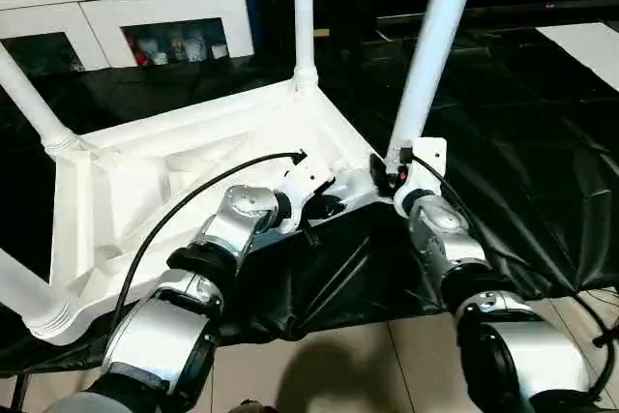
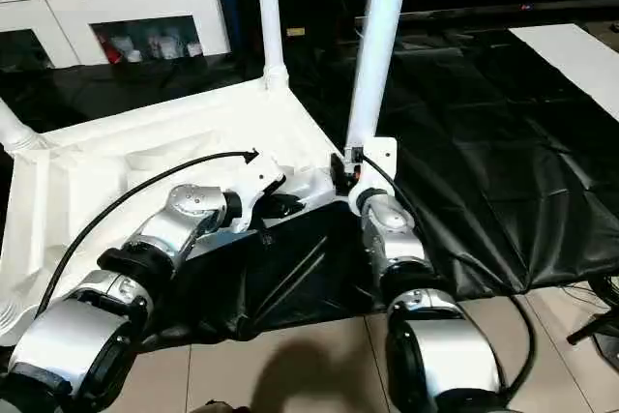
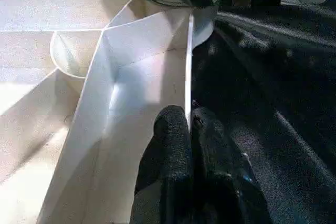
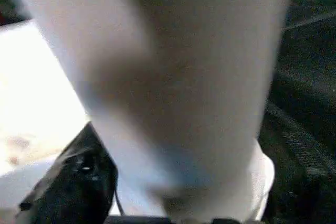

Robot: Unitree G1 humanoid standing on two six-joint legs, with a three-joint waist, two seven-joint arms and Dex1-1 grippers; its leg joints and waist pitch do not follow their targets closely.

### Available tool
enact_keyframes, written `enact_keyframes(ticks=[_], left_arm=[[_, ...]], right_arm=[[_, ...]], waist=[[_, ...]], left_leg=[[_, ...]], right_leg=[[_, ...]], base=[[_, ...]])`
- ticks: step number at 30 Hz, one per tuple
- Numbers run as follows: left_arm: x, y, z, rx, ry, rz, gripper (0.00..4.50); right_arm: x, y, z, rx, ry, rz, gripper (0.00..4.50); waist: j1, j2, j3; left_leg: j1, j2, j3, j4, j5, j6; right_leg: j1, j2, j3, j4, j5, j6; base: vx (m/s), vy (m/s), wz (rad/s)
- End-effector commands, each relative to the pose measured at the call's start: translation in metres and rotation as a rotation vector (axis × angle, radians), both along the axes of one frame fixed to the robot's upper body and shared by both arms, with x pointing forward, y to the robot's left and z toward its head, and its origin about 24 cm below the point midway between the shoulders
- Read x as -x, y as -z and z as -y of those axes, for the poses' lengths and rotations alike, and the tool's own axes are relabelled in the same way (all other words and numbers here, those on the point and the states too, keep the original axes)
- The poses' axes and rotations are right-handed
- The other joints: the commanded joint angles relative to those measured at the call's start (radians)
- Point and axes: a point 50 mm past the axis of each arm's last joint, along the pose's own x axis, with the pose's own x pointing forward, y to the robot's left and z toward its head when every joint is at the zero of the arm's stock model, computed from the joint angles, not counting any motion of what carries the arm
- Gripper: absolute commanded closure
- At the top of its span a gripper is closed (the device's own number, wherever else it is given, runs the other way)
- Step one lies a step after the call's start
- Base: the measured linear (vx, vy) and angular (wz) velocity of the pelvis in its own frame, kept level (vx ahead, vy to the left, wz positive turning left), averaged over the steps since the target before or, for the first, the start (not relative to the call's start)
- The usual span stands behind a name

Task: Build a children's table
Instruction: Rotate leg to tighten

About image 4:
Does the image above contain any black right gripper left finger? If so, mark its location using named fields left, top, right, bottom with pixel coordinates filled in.
left=18, top=121, right=119, bottom=224

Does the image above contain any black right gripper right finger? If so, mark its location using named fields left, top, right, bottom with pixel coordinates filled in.
left=261, top=151, right=336, bottom=224

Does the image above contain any white plastic table leg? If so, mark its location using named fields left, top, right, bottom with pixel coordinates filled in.
left=10, top=0, right=297, bottom=219

